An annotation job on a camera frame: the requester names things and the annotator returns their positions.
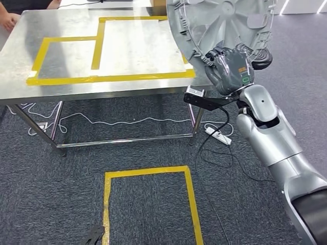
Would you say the stainless steel workbench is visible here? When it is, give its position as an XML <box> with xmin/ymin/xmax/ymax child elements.
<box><xmin>0</xmin><ymin>7</ymin><xmax>212</xmax><ymax>158</ymax></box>

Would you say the white power strip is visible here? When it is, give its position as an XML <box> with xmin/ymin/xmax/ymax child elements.
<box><xmin>205</xmin><ymin>126</ymin><xmax>232</xmax><ymax>146</ymax></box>

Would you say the black camera cable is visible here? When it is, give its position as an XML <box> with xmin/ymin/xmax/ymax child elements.
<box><xmin>195</xmin><ymin>106</ymin><xmax>230</xmax><ymax>245</ymax></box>

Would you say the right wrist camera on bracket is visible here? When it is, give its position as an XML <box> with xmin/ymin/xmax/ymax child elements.
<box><xmin>184</xmin><ymin>85</ymin><xmax>241</xmax><ymax>112</ymax></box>

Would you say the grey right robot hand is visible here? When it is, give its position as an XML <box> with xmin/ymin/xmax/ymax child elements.
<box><xmin>204</xmin><ymin>47</ymin><xmax>255</xmax><ymax>96</ymax></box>

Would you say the white floor cable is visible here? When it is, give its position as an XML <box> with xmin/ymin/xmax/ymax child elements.
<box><xmin>7</xmin><ymin>101</ymin><xmax>234</xmax><ymax>138</ymax></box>

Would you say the black stool with chrome base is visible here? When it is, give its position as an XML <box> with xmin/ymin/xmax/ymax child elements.
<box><xmin>251</xmin><ymin>47</ymin><xmax>273</xmax><ymax>70</ymax></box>

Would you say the black floor cable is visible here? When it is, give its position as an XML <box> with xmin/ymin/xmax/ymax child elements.
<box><xmin>199</xmin><ymin>145</ymin><xmax>276</xmax><ymax>183</ymax></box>

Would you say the person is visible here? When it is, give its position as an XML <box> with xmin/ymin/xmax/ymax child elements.
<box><xmin>0</xmin><ymin>0</ymin><xmax>62</xmax><ymax>33</ymax></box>

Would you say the silver plastic wheel hubcap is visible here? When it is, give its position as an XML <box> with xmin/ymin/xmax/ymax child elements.
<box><xmin>166</xmin><ymin>0</ymin><xmax>278</xmax><ymax>66</ymax></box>

